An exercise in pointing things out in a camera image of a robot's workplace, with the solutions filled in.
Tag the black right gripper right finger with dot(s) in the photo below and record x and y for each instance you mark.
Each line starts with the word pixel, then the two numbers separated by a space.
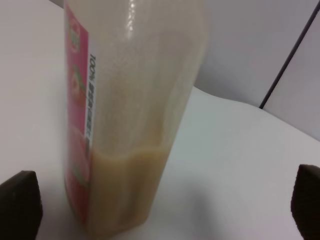
pixel 305 201

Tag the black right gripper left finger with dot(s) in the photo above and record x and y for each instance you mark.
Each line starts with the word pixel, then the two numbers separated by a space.
pixel 21 208

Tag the pink-labelled plastic drink bottle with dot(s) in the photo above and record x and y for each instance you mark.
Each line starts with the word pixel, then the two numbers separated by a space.
pixel 130 68

